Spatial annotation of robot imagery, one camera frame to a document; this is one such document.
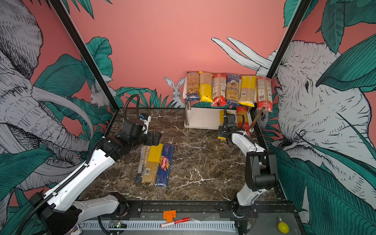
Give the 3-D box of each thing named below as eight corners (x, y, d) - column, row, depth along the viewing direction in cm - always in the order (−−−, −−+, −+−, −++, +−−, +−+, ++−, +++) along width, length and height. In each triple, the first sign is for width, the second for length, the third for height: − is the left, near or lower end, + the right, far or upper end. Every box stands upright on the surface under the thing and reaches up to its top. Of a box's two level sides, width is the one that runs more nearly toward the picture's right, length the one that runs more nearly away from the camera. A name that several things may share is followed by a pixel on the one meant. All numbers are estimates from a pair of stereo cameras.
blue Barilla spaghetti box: (156, 187, 83) (155, 185, 80) (162, 146, 100) (161, 144, 97) (170, 187, 84) (169, 185, 81) (174, 147, 100) (173, 144, 97)
